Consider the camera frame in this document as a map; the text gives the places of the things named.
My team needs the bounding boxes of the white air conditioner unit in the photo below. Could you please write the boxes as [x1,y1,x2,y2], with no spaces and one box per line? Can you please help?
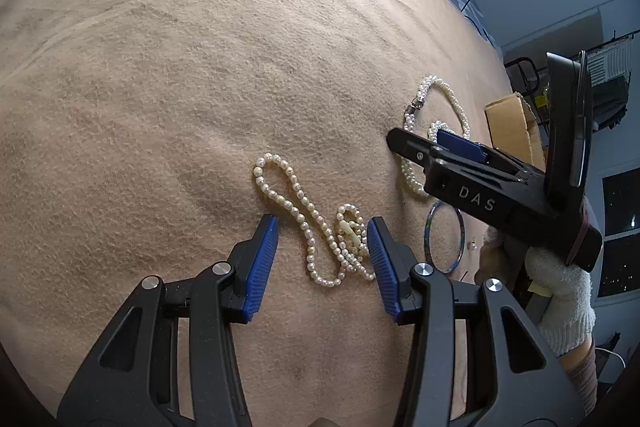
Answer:
[584,38,632,84]

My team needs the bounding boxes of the twisted pearl necklace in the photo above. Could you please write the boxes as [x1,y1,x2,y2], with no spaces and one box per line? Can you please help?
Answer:
[399,75,474,198]

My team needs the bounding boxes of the thin iridescent bangle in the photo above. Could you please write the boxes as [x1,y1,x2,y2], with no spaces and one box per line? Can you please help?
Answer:
[424,200,466,275]

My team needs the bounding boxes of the person's right hand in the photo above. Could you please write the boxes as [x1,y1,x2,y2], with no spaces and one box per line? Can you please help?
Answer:
[481,227,597,356]

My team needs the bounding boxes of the black metal rack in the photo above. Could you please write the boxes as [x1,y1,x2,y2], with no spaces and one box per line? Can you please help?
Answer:
[504,56,551,100]

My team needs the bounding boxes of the beige fleece blanket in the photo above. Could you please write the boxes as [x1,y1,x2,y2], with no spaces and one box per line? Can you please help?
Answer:
[0,0,551,427]

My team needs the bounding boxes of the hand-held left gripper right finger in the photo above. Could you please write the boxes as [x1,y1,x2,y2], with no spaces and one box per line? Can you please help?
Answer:
[366,216,587,427]

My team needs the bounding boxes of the dark window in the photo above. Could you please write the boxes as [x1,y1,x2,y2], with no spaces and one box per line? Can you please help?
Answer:
[597,173,640,299]

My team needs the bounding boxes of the person's right forearm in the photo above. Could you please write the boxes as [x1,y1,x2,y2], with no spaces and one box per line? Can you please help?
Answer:
[559,336,599,414]

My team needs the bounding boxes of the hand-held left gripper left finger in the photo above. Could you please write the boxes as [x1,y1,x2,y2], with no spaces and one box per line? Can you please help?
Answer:
[56,214,279,427]

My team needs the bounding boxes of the brown cardboard box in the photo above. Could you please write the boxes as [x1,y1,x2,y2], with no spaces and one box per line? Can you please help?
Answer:
[483,92,547,172]

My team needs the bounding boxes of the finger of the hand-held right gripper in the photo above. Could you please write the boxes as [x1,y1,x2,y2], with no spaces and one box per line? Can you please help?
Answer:
[436,129,532,180]
[387,128,453,170]

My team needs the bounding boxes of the long pearl necklace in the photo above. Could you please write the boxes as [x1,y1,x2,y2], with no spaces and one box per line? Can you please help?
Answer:
[253,152,377,289]

